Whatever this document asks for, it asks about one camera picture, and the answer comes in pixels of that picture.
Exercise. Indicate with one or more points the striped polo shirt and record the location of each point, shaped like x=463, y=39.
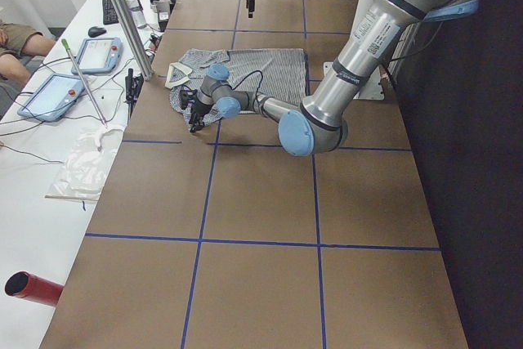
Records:
x=277, y=72

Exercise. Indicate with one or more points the black clamp tool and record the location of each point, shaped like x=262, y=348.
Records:
x=133, y=86

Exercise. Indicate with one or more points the far blue teach pendant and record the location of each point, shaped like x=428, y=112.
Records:
x=99, y=55

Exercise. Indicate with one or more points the blue teach pendant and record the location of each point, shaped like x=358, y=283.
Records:
x=99, y=55
x=53, y=98

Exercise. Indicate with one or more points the clear water bottle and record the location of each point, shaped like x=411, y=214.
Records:
x=136, y=10

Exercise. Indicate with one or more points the brown paper table cover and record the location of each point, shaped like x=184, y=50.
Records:
x=253, y=222

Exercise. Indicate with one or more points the black keyboard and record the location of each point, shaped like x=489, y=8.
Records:
x=109, y=14

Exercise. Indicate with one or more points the black computer mouse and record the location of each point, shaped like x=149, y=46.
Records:
x=96, y=31

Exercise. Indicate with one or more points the clear plastic bag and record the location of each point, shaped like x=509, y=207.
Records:
x=83, y=174

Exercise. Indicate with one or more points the near blue teach pendant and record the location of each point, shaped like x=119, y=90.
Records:
x=53, y=98

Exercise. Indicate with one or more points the green tipped metal rod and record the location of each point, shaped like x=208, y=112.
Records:
x=84, y=81

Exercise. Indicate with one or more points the blue tape grid lines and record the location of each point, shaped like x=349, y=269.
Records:
x=253, y=193

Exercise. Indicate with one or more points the seated person legs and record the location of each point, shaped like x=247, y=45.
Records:
x=18, y=41

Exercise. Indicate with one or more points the red cylinder tube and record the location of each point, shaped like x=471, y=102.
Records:
x=33, y=288

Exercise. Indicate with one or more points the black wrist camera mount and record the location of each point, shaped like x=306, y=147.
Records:
x=186, y=97

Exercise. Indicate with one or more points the aluminium frame post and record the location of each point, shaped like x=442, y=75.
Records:
x=133, y=38

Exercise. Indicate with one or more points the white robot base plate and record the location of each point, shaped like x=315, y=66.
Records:
x=368, y=88

